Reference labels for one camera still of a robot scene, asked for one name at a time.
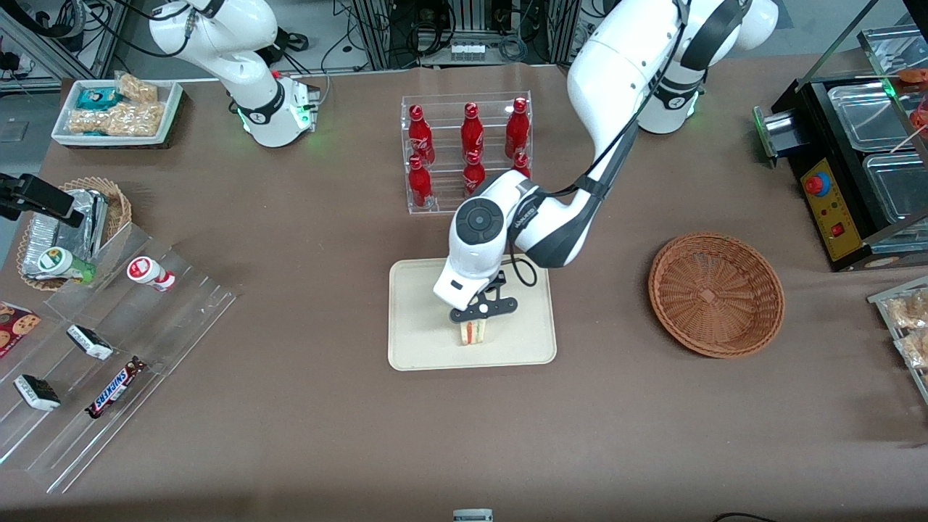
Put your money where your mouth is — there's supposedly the beige plastic tray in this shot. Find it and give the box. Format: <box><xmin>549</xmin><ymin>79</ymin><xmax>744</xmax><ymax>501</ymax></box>
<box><xmin>389</xmin><ymin>256</ymin><xmax>558</xmax><ymax>372</ymax></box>

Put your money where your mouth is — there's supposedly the light wicker basket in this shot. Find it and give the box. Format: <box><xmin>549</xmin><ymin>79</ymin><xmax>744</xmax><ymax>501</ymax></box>
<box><xmin>16</xmin><ymin>176</ymin><xmax>133</xmax><ymax>292</ymax></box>

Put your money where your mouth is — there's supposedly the white snack tray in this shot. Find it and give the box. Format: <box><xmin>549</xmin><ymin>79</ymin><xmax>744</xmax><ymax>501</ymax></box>
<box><xmin>51</xmin><ymin>78</ymin><xmax>184</xmax><ymax>149</ymax></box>

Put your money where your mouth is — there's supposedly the brown wicker basket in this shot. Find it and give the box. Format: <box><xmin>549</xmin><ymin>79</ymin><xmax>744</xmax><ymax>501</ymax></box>
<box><xmin>648</xmin><ymin>232</ymin><xmax>786</xmax><ymax>360</ymax></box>

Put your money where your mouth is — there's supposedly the clear bread tray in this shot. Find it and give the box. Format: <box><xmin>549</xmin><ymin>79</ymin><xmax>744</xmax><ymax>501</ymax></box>
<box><xmin>868</xmin><ymin>275</ymin><xmax>928</xmax><ymax>405</ymax></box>

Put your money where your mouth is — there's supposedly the metal rack tray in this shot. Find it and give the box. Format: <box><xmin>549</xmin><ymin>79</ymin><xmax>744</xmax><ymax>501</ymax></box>
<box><xmin>858</xmin><ymin>25</ymin><xmax>914</xmax><ymax>77</ymax></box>

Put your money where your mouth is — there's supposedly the silver foil package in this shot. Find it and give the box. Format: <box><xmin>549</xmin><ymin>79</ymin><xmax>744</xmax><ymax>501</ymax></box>
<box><xmin>62</xmin><ymin>188</ymin><xmax>109</xmax><ymax>262</ymax></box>
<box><xmin>20</xmin><ymin>214</ymin><xmax>80</xmax><ymax>280</ymax></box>

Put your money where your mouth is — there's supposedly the green white yogurt bottle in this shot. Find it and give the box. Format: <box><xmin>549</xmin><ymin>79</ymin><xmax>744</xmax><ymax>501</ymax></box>
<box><xmin>38</xmin><ymin>246</ymin><xmax>96</xmax><ymax>285</ymax></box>

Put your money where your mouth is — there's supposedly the clear acrylic bottle rack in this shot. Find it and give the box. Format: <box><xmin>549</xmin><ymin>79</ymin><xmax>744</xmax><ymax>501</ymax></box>
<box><xmin>401</xmin><ymin>91</ymin><xmax>533</xmax><ymax>215</ymax></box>

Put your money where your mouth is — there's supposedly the large rice cracker pack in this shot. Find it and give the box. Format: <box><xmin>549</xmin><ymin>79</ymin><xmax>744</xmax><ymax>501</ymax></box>
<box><xmin>67</xmin><ymin>101</ymin><xmax>166</xmax><ymax>138</ymax></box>

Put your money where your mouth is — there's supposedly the teal snack packet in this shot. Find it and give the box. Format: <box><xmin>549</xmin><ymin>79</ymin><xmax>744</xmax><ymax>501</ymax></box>
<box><xmin>76</xmin><ymin>87</ymin><xmax>120</xmax><ymax>111</ymax></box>

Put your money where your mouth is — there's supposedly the cookie packet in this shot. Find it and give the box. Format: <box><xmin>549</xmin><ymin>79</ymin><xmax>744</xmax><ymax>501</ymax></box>
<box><xmin>0</xmin><ymin>301</ymin><xmax>42</xmax><ymax>360</ymax></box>

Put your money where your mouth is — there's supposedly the red white yogurt bottle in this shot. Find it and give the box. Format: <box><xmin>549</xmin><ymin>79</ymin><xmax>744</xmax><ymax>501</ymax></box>
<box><xmin>127</xmin><ymin>256</ymin><xmax>176</xmax><ymax>293</ymax></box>

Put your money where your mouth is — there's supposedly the small rice cracker pack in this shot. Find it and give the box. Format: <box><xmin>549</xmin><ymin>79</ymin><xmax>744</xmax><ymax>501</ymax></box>
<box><xmin>116</xmin><ymin>72</ymin><xmax>159</xmax><ymax>104</ymax></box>

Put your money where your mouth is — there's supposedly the black white snack bar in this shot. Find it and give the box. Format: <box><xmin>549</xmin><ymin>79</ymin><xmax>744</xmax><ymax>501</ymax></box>
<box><xmin>67</xmin><ymin>324</ymin><xmax>115</xmax><ymax>361</ymax></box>
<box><xmin>14</xmin><ymin>374</ymin><xmax>62</xmax><ymax>412</ymax></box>

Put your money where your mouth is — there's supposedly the clear acrylic stepped shelf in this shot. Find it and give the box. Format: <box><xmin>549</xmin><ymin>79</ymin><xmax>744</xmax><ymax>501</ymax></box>
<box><xmin>0</xmin><ymin>221</ymin><xmax>240</xmax><ymax>495</ymax></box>

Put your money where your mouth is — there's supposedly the snickers bar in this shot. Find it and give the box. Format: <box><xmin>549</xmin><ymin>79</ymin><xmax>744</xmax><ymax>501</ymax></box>
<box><xmin>86</xmin><ymin>357</ymin><xmax>148</xmax><ymax>420</ymax></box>

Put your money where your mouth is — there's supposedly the aluminium equipment rack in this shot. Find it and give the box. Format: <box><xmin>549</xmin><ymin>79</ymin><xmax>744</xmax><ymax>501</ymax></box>
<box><xmin>352</xmin><ymin>0</ymin><xmax>581</xmax><ymax>70</ymax></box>

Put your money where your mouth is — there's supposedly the black fryer machine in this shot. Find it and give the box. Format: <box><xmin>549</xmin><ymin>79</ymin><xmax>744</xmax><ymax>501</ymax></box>
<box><xmin>753</xmin><ymin>29</ymin><xmax>928</xmax><ymax>273</ymax></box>

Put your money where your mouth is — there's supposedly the wrapped bread pack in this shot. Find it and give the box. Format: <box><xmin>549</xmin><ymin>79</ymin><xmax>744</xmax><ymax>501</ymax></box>
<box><xmin>886</xmin><ymin>290</ymin><xmax>928</xmax><ymax>331</ymax></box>
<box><xmin>895</xmin><ymin>332</ymin><xmax>928</xmax><ymax>370</ymax></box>

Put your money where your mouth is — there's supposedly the steel fryer pan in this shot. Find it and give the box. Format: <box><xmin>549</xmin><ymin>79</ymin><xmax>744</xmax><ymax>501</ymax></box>
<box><xmin>828</xmin><ymin>83</ymin><xmax>919</xmax><ymax>154</ymax></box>
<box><xmin>863</xmin><ymin>152</ymin><xmax>928</xmax><ymax>227</ymax></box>

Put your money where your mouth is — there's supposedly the aluminium frame bar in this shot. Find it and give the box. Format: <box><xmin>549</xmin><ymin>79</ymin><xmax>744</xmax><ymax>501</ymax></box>
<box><xmin>0</xmin><ymin>0</ymin><xmax>120</xmax><ymax>91</ymax></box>

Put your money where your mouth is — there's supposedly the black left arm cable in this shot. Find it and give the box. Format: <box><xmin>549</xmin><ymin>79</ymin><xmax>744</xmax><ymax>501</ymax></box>
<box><xmin>506</xmin><ymin>0</ymin><xmax>744</xmax><ymax>288</ymax></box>

